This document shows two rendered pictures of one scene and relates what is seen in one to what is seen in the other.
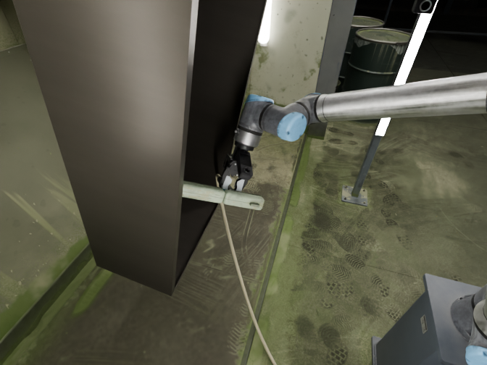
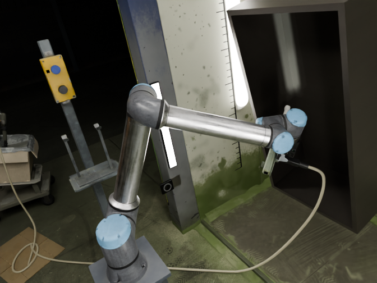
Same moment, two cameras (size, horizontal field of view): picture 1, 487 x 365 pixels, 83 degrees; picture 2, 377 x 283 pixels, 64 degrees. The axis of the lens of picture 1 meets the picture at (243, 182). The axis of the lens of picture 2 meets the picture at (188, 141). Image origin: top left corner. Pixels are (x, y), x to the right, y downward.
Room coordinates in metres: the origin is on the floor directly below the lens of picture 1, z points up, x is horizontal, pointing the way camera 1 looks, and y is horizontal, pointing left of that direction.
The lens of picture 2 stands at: (1.40, -1.23, 1.75)
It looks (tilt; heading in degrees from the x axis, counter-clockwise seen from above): 26 degrees down; 136
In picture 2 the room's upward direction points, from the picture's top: 11 degrees counter-clockwise
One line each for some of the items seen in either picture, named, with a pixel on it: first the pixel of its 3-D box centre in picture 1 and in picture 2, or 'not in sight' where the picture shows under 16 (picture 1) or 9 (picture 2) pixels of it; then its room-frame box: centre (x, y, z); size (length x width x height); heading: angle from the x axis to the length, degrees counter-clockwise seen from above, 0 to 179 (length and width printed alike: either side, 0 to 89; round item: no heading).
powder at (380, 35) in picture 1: (384, 36); not in sight; (3.11, -1.42, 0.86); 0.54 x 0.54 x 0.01
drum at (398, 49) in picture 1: (371, 77); not in sight; (3.11, -1.42, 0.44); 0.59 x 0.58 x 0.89; 178
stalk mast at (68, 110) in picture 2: not in sight; (87, 161); (-0.44, -0.44, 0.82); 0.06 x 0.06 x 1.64; 73
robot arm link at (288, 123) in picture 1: (284, 122); (270, 127); (0.79, -0.13, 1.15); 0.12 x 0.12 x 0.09; 46
